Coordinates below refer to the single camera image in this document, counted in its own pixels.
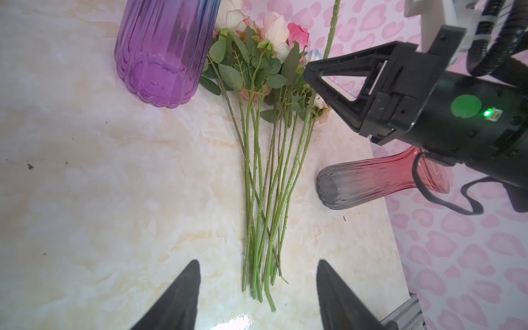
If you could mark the peach rose stem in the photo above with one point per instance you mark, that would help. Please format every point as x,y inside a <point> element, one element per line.
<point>320,106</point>

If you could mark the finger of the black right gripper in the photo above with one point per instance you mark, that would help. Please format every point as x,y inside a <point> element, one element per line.
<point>350,70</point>

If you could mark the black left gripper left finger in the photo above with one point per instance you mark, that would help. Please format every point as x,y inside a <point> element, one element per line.
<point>176,309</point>

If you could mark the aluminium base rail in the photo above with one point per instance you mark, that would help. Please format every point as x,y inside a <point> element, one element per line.
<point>408,316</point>

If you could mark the purple blue glass vase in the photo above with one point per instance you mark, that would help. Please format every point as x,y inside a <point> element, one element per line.
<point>162,46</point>

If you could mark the pink bud rose stem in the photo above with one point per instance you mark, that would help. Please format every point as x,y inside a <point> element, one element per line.
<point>229,72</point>

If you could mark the red grey glass vase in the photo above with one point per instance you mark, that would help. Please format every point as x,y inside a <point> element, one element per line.
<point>350,184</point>

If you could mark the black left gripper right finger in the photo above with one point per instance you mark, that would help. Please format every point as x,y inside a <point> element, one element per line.
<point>340,308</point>

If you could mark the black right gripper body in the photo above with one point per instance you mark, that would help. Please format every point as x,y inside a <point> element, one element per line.
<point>411,96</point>

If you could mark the cream white rose stem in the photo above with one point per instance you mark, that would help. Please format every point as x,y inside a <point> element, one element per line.
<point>274,35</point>

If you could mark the dark pink rose stem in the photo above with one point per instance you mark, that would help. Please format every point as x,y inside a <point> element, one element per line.
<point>297,35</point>

